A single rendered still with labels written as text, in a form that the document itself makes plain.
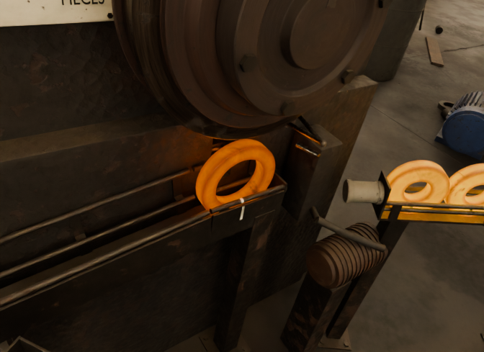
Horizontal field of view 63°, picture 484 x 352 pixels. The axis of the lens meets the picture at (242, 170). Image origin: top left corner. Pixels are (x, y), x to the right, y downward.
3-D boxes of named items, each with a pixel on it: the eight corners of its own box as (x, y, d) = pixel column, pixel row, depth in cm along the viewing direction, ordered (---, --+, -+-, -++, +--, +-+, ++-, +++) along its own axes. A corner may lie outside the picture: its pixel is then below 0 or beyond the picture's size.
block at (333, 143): (272, 199, 109) (292, 126, 94) (294, 191, 113) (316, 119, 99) (297, 224, 103) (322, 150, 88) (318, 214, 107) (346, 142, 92)
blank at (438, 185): (391, 157, 95) (395, 165, 92) (455, 160, 95) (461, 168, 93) (375, 204, 105) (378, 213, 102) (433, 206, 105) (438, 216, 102)
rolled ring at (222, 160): (284, 138, 82) (274, 129, 84) (206, 158, 72) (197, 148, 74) (267, 202, 93) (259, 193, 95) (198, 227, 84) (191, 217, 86)
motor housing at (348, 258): (270, 338, 137) (309, 235, 104) (315, 311, 148) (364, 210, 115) (293, 371, 129) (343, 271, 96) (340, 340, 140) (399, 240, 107)
